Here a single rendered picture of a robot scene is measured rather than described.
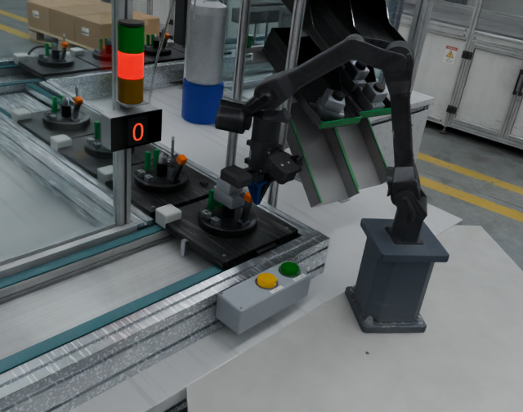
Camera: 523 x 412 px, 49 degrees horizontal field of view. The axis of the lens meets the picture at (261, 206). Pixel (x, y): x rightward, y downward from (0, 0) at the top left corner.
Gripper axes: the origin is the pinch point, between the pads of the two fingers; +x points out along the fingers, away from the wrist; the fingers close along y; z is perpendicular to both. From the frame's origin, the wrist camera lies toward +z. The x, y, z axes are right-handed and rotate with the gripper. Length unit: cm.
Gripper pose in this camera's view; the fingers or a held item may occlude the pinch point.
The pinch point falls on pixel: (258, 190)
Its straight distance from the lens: 124.5
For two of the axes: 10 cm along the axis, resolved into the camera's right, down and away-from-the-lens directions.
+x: -1.2, 8.8, 4.7
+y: 7.0, -2.6, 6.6
